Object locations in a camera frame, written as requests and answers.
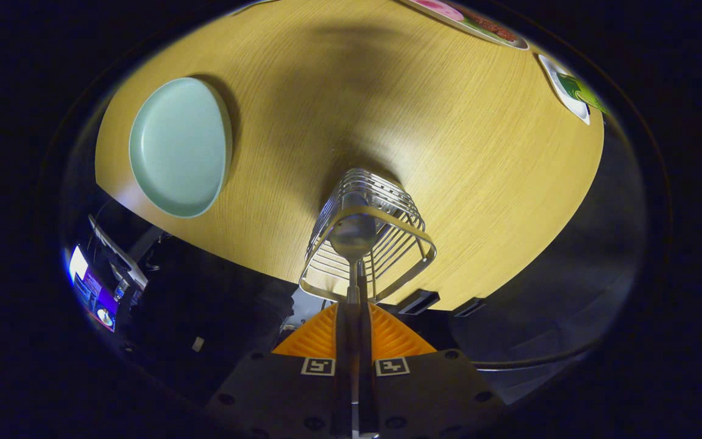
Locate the lit computer screen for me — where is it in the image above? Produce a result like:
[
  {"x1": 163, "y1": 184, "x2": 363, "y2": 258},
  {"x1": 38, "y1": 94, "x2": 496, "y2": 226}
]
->
[{"x1": 66, "y1": 244, "x2": 121, "y2": 333}]

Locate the metal wire cutlery basket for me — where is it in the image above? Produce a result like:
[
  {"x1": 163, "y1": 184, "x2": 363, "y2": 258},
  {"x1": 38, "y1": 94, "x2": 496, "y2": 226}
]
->
[{"x1": 298, "y1": 168, "x2": 438, "y2": 304}]

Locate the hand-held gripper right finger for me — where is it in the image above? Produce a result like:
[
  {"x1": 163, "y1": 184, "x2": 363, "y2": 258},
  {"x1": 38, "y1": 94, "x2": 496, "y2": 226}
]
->
[{"x1": 360, "y1": 302, "x2": 507, "y2": 439}]

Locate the black table bracket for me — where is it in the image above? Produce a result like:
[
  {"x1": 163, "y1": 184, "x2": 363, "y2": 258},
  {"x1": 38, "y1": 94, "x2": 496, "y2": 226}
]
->
[
  {"x1": 397, "y1": 290, "x2": 441, "y2": 316},
  {"x1": 453, "y1": 297, "x2": 487, "y2": 318}
]

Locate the white stand frame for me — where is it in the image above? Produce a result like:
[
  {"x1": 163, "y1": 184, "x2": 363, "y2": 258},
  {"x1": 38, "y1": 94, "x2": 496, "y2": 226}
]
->
[{"x1": 87, "y1": 213, "x2": 169, "y2": 290}]

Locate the white square coaster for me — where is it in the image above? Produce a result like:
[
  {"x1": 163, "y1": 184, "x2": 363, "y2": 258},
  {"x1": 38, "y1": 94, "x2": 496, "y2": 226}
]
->
[{"x1": 537, "y1": 54, "x2": 591, "y2": 126}]

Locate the pale green plate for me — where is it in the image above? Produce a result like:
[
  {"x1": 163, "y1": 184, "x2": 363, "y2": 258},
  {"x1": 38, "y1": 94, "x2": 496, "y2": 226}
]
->
[{"x1": 129, "y1": 77, "x2": 233, "y2": 219}]

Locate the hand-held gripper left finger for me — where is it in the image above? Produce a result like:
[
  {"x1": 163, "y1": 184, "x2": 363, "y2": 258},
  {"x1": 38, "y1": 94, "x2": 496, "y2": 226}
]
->
[{"x1": 204, "y1": 302, "x2": 352, "y2": 439}]

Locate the green drink bottle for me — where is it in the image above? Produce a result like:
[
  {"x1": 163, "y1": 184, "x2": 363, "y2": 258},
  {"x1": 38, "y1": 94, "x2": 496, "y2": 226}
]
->
[{"x1": 557, "y1": 72, "x2": 611, "y2": 118}]

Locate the metal spoon with brown handle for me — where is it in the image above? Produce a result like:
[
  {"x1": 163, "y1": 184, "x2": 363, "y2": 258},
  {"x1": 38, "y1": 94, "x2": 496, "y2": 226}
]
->
[{"x1": 330, "y1": 212, "x2": 378, "y2": 403}]

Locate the plate of food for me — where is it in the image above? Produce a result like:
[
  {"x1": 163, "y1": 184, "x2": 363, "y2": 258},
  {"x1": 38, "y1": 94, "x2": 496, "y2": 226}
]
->
[{"x1": 401, "y1": 0, "x2": 530, "y2": 51}]

